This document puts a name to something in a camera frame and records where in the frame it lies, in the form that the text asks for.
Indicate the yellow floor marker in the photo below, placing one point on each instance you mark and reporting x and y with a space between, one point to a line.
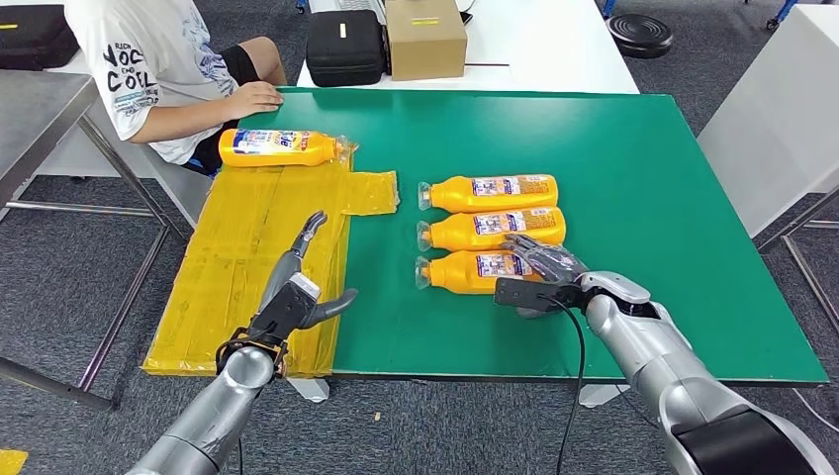
12 462

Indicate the silver laptop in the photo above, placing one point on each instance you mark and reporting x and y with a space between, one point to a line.
347 5

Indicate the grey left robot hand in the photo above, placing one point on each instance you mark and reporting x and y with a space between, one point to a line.
278 272

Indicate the grey metal table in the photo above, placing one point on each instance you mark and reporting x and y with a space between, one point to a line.
33 118

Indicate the dark phone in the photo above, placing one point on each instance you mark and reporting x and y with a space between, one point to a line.
466 18

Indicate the black round disc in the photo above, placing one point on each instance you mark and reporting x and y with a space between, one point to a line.
639 36

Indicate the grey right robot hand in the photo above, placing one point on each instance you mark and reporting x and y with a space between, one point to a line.
550 262

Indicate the person's right hand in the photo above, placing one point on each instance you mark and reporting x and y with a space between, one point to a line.
252 99

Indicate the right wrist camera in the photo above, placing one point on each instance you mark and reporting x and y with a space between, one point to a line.
524 292

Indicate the person's right forearm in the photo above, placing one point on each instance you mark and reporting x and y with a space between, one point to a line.
183 121

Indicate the blue wheeled frame leg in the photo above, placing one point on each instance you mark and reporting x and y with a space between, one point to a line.
781 13
608 6

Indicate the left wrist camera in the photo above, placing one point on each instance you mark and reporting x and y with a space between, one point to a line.
288 311

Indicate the black bag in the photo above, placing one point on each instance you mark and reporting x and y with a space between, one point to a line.
33 39

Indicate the yellow taped cardboard sheet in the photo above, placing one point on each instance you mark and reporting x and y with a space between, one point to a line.
216 295

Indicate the black pen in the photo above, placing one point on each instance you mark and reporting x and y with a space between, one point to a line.
488 65

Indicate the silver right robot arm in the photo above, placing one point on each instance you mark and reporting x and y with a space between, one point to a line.
655 367

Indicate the black carrying case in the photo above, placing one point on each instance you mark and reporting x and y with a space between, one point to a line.
344 49

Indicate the person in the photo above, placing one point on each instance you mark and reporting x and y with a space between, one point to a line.
157 59

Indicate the brown cardboard box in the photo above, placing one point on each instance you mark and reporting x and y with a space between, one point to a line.
426 46

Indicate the white table foot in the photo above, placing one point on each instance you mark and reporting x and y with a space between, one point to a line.
596 395
311 390

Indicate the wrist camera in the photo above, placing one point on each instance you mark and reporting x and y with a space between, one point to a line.
288 311
524 292

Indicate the orange detergent bottle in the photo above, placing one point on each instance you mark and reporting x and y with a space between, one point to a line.
452 236
459 195
321 154
459 275

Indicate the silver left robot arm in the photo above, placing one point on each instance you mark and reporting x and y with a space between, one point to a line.
210 419

